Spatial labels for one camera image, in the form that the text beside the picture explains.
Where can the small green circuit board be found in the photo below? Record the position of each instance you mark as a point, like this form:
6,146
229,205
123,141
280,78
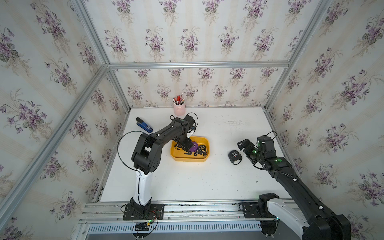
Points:
146,226

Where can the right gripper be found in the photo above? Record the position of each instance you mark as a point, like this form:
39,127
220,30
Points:
250,145

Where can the small black yellow tape measure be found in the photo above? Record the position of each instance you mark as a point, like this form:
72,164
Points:
201,150

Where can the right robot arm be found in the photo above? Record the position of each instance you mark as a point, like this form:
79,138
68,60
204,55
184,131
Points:
317,221

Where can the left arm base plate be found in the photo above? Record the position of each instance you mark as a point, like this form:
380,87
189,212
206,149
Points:
148,212

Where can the black 5M tape measure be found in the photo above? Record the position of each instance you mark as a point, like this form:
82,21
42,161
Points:
235,157

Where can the blue stapler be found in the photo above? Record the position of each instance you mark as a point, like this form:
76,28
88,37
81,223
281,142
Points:
143,125

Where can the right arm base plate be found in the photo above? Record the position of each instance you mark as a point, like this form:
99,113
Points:
255,210

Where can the purple tape measure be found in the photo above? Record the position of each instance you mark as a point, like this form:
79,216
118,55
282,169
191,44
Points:
194,147

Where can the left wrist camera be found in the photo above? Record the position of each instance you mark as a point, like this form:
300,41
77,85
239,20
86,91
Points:
192,123

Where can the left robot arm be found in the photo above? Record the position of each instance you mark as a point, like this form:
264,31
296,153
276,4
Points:
148,151

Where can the aluminium mounting rail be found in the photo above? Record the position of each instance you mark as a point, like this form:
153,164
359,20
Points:
178,217

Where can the pink pen holder cup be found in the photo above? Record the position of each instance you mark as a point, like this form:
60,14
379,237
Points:
179,110

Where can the yellow plastic storage box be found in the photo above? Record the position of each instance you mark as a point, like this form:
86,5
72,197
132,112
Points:
181,156

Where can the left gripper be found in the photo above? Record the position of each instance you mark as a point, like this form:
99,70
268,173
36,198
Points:
185,146

